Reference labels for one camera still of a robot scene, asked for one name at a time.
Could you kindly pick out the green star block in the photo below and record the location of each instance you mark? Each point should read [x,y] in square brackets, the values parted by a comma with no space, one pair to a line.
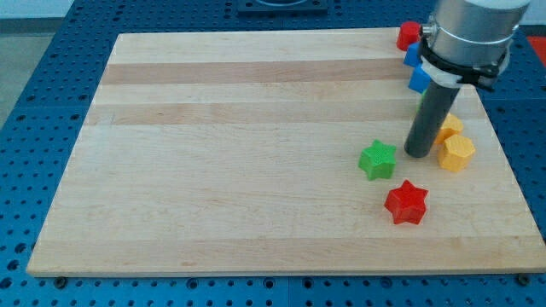
[378,160]

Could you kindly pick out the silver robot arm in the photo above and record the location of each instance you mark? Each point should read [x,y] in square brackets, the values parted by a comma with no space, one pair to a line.
[472,32]

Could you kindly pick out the red star block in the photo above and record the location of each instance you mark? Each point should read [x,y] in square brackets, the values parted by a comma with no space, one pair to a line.
[407,203]

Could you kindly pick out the wooden board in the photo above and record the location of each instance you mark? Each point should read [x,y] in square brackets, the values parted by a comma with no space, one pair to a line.
[236,153]

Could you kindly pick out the green block behind rod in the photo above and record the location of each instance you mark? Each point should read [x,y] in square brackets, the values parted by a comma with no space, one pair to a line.
[419,103]

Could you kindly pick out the lower blue block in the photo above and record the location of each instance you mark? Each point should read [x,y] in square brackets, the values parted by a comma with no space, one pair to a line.
[419,79]

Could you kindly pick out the blue block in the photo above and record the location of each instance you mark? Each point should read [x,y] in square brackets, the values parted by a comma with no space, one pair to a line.
[412,58]
[419,79]

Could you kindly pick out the upper blue block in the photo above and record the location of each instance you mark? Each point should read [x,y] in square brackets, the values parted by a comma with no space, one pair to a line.
[412,58]

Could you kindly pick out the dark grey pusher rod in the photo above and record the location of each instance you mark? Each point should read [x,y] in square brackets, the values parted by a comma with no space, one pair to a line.
[436,103]

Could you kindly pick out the yellow block behind rod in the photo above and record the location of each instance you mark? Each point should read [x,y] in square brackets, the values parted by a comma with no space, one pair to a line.
[452,125]

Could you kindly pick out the yellow hexagon block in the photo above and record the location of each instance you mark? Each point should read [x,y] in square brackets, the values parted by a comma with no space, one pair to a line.
[456,153]

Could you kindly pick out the red cylinder block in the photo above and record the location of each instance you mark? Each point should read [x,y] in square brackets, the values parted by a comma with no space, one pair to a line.
[409,33]

